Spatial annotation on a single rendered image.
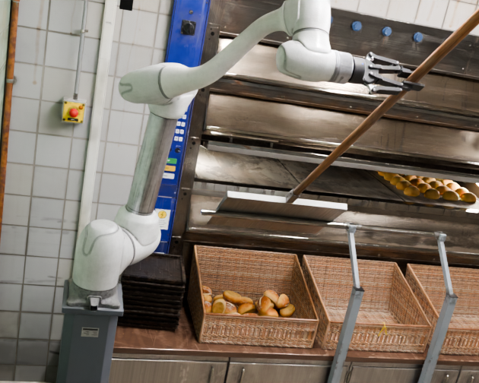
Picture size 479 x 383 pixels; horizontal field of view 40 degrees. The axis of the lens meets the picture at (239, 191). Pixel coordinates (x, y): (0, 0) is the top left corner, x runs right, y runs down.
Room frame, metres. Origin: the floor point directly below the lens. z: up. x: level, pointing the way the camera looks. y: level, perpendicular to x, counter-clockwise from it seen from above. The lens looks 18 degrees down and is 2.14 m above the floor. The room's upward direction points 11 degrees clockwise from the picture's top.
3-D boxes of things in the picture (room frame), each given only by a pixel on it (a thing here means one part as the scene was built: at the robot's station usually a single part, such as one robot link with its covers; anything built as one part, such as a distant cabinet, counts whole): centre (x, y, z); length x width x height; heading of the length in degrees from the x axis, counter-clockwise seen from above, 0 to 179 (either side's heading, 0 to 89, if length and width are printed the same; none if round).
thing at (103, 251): (2.07, 0.43, 1.17); 0.18 x 0.16 x 0.22; 157
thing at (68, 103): (2.83, 0.79, 1.46); 0.10 x 0.07 x 0.10; 106
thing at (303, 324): (2.87, -0.15, 0.72); 0.56 x 0.49 x 0.28; 105
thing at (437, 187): (3.88, -1.07, 1.21); 0.61 x 0.48 x 0.06; 16
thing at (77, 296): (2.04, 0.43, 1.03); 0.22 x 0.18 x 0.06; 16
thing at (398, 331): (3.04, -0.72, 0.72); 0.56 x 0.49 x 0.28; 107
